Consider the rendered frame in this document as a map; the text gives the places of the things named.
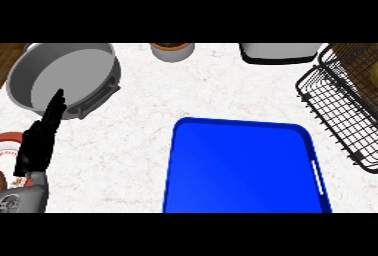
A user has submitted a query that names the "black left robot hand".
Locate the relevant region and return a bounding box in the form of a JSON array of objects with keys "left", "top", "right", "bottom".
[{"left": 12, "top": 88, "right": 68, "bottom": 178}]

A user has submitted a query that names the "blue plastic tray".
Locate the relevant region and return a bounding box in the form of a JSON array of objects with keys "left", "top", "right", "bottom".
[{"left": 163, "top": 116, "right": 334, "bottom": 214}]

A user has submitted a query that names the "red and white can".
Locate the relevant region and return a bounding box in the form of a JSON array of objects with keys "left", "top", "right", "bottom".
[{"left": 0, "top": 131, "right": 36, "bottom": 192}]

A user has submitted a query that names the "grey metal pot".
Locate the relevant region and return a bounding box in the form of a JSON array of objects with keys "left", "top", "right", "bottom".
[{"left": 5, "top": 42, "right": 123, "bottom": 121}]

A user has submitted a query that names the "grey and black appliance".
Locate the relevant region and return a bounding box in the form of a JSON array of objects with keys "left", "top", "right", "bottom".
[{"left": 238, "top": 42, "right": 324, "bottom": 65}]

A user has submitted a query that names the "black wire tiered basket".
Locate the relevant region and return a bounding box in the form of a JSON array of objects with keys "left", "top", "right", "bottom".
[{"left": 294, "top": 42, "right": 378, "bottom": 175}]

